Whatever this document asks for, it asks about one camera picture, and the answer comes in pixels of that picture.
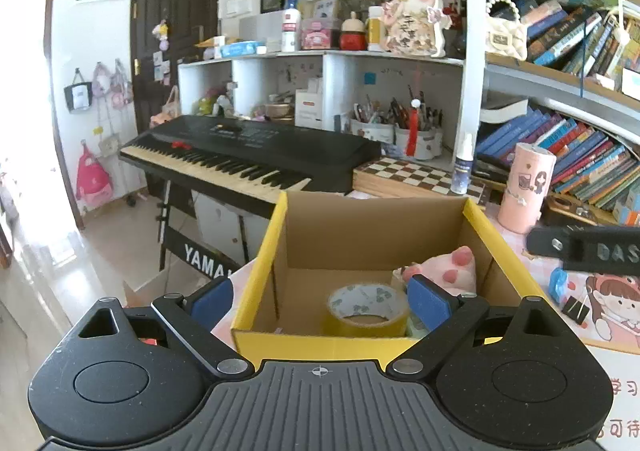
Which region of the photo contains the pink backpack on floor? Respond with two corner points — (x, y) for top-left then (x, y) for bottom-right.
(75, 141), (114, 208)

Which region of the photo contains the pink checkered desk mat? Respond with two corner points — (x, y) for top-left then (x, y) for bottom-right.
(211, 190), (640, 451)

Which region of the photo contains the pink cylindrical canister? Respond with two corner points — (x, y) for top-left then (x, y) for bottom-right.
(498, 142), (556, 234)

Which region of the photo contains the upper row of books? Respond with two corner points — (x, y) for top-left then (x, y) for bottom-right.
(520, 0), (639, 96)

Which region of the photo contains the white sanitizer bottle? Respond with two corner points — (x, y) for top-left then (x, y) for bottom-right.
(281, 0), (302, 53)

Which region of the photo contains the white pen holder cup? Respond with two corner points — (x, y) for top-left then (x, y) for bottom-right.
(349, 118), (442, 160)

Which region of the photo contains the pink plush pig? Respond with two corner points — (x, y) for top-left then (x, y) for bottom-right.
(392, 245), (477, 296)

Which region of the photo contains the white spray bottle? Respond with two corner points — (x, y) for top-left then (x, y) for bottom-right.
(450, 132), (474, 195)

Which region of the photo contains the dark wooden door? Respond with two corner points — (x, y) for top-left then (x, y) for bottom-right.
(130, 0), (218, 132)

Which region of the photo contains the white cubby shelf unit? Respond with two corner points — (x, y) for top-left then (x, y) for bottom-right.
(178, 50), (463, 169)

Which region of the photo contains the black electronic keyboard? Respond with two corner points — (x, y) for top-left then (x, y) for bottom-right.
(119, 115), (381, 218)

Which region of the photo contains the blue small clip toy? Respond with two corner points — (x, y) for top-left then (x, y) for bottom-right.
(548, 267), (568, 307)

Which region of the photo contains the pink cat ornament plaque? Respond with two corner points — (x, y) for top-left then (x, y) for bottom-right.
(383, 0), (451, 59)

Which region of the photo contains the red round jar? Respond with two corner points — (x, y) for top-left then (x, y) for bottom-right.
(340, 11), (368, 51)

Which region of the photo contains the wooden chess board box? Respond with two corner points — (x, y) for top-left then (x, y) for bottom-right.
(352, 157), (460, 198)

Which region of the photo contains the row of books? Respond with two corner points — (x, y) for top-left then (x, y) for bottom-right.
(520, 0), (639, 96)
(473, 107), (639, 228)

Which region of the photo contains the yellow tape roll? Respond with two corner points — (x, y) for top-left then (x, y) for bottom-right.
(321, 283), (409, 338)

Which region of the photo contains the lower row of books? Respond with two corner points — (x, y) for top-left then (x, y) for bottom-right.
(473, 107), (639, 228)

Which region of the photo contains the yellow cardboard box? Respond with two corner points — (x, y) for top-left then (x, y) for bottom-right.
(231, 192), (542, 365)

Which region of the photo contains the white quilted handbag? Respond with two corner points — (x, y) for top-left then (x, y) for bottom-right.
(485, 0), (528, 61)

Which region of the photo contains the black binder clip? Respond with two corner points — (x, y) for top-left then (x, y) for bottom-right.
(561, 296), (590, 327)

